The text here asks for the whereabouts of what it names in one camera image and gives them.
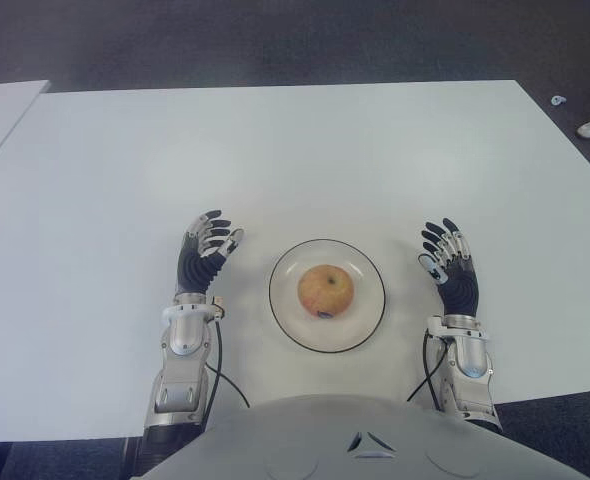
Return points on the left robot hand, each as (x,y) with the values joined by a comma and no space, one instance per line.
(195,270)

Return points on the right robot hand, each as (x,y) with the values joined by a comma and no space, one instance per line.
(460,290)

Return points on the apple with blue sticker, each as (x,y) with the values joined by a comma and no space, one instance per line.
(325,290)

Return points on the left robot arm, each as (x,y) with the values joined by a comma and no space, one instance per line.
(185,340)

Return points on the white plate with black rim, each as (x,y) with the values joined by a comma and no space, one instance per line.
(285,300)

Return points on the grey robot torso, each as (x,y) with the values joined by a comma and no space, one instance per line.
(365,450)

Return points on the small white floor object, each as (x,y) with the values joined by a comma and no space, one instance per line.
(557,100)

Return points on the white side table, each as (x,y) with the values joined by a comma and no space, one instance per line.
(0,117)

